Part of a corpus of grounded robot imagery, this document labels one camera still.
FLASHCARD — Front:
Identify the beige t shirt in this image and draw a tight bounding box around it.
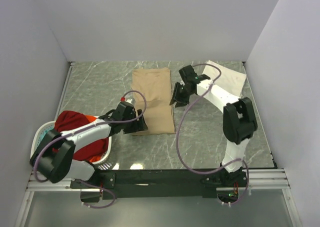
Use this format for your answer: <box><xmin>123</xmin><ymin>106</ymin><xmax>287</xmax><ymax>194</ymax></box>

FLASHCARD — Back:
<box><xmin>131</xmin><ymin>67</ymin><xmax>175</xmax><ymax>136</ymax></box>

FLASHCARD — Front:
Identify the aluminium frame rail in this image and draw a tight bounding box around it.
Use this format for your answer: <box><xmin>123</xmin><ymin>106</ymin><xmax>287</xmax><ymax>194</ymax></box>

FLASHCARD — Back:
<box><xmin>26</xmin><ymin>169</ymin><xmax>291</xmax><ymax>192</ymax></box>

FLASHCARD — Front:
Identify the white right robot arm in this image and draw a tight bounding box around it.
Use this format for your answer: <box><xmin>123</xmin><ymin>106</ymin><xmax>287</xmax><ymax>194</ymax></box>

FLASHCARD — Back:
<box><xmin>169</xmin><ymin>64</ymin><xmax>258</xmax><ymax>187</ymax></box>

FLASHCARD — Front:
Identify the white perforated laundry basket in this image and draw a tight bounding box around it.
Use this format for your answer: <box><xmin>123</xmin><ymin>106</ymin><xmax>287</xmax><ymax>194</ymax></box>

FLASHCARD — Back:
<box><xmin>30</xmin><ymin>121</ymin><xmax>112</xmax><ymax>169</ymax></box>

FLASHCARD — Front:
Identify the orange t shirt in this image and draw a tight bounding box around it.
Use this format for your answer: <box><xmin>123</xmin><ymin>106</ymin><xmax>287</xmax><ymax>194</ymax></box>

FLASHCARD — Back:
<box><xmin>84</xmin><ymin>114</ymin><xmax>110</xmax><ymax>163</ymax></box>

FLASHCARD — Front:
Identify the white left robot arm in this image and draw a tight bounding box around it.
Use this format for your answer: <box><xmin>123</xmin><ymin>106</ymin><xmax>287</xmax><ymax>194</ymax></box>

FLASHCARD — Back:
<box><xmin>29</xmin><ymin>101</ymin><xmax>148</xmax><ymax>188</ymax></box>

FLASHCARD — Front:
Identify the red t shirt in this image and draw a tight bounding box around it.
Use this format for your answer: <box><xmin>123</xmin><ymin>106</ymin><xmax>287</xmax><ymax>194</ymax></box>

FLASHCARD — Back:
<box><xmin>54</xmin><ymin>110</ymin><xmax>111</xmax><ymax>163</ymax></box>

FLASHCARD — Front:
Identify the teal t shirt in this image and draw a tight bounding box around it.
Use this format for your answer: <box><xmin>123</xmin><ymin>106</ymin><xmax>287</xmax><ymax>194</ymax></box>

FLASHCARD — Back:
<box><xmin>39</xmin><ymin>129</ymin><xmax>50</xmax><ymax>142</ymax></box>

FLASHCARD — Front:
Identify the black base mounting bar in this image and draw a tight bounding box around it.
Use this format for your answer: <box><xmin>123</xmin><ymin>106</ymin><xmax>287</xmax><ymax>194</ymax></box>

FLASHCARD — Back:
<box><xmin>70</xmin><ymin>168</ymin><xmax>249</xmax><ymax>203</ymax></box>

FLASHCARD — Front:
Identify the folded white t shirt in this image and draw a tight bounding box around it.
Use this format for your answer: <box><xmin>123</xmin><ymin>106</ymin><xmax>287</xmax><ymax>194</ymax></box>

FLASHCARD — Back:
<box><xmin>206</xmin><ymin>60</ymin><xmax>248</xmax><ymax>98</ymax></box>

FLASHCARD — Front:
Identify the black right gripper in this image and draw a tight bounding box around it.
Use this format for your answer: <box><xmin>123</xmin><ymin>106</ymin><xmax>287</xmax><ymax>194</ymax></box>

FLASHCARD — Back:
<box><xmin>169</xmin><ymin>82</ymin><xmax>194</xmax><ymax>109</ymax></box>

